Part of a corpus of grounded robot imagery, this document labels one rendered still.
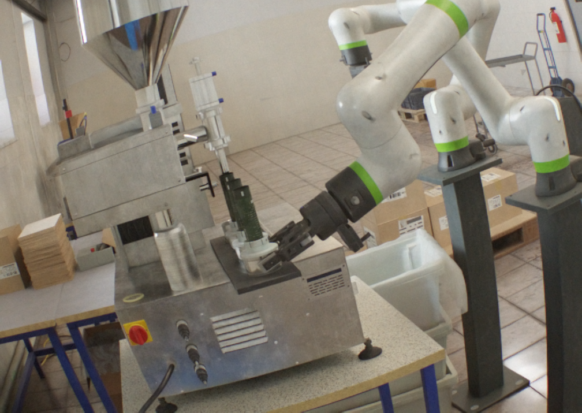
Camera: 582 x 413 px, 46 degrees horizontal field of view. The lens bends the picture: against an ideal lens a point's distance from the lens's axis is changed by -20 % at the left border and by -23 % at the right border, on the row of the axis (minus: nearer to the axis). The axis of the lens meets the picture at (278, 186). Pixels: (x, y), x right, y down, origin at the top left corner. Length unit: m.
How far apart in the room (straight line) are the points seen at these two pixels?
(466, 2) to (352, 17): 0.87
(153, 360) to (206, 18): 10.56
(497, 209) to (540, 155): 2.63
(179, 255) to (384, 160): 0.43
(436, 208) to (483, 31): 1.99
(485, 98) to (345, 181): 0.58
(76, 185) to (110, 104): 10.36
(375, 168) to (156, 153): 0.41
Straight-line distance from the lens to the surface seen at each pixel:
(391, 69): 1.55
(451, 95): 2.55
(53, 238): 3.33
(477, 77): 1.96
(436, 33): 1.64
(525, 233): 4.51
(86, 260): 3.47
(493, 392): 2.89
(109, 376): 3.52
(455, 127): 2.55
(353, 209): 1.55
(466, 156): 2.57
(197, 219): 1.94
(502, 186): 4.56
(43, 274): 3.37
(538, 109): 1.92
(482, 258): 2.66
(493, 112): 2.01
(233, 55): 12.05
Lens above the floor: 1.44
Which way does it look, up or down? 10 degrees down
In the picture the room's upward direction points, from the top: 16 degrees counter-clockwise
